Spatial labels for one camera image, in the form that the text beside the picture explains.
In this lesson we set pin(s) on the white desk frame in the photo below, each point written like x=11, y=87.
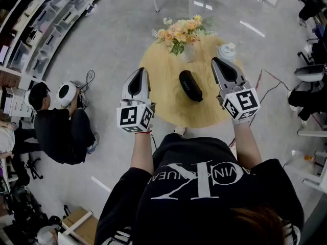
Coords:
x=311, y=133

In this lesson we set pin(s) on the white office chair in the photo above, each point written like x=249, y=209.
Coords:
x=310, y=73

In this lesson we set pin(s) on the white drawer cabinet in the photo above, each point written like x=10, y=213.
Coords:
x=15, y=103

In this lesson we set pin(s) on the person's right forearm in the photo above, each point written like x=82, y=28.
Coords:
x=247, y=147

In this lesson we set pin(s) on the brown cardboard box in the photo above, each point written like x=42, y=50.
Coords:
x=84, y=228

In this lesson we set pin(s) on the clear bottle with blue lid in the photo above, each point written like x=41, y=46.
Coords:
x=226, y=52

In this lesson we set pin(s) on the white round device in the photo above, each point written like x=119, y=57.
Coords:
x=66, y=93

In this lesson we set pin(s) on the person's black printed t-shirt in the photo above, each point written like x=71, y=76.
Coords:
x=194, y=213

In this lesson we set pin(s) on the white wrist cuff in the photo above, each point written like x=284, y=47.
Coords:
x=241, y=121

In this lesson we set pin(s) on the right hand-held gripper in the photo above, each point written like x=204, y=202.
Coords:
x=242, y=103

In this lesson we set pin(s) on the round wooden side table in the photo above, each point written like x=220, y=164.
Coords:
x=166, y=85

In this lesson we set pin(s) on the white shelving unit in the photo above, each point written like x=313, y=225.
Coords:
x=46, y=22

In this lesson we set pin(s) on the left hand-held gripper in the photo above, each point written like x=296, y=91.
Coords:
x=132, y=116

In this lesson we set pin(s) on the artificial flower bouquet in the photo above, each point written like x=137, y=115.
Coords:
x=178, y=32

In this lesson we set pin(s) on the black office chair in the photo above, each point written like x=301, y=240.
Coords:
x=34, y=168

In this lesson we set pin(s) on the person's left forearm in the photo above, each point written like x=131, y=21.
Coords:
x=141, y=154

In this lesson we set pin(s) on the person's white shoe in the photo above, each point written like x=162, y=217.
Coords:
x=179, y=131

